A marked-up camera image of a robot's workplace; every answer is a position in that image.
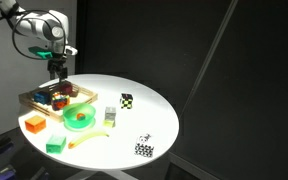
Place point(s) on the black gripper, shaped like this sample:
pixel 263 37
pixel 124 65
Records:
pixel 56 65

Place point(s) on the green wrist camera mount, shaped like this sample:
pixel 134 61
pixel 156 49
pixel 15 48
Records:
pixel 40 53

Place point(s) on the pink cube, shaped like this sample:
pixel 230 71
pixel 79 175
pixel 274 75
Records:
pixel 66 89

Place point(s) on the green block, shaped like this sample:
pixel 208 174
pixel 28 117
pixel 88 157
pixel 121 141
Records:
pixel 55 144

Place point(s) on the blue cube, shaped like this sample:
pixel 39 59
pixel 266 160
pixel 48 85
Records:
pixel 42 97

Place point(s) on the wooden slatted tray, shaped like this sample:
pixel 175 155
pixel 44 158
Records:
pixel 78 95

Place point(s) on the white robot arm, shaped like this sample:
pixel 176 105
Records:
pixel 51 26

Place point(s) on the yellow banana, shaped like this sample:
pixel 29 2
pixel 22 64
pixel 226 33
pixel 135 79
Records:
pixel 85 136

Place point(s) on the white round table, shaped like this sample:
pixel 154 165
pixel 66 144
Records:
pixel 114 155

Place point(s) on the orange block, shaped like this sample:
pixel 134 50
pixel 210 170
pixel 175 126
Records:
pixel 35 124

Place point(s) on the multicoloured picture cube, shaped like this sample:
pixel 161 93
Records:
pixel 59 101

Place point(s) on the green translucent bowl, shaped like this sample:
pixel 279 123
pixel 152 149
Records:
pixel 70 120

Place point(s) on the black and green checkered cube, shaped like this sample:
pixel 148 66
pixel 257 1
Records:
pixel 126 100

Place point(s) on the small yellow-green block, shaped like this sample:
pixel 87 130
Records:
pixel 109 123

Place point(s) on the black and white patterned card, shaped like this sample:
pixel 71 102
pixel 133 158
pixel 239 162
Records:
pixel 143 146

